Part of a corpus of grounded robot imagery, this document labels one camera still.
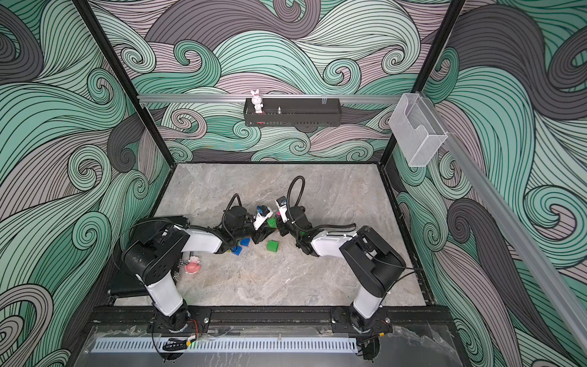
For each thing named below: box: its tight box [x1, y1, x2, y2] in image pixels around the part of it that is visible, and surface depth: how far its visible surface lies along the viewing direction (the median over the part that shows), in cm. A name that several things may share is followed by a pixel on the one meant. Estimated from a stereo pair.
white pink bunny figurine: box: [250, 89, 264, 114], surface depth 91 cm
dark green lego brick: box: [266, 217, 278, 229], surface depth 88 cm
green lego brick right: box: [265, 240, 279, 253], surface depth 92 cm
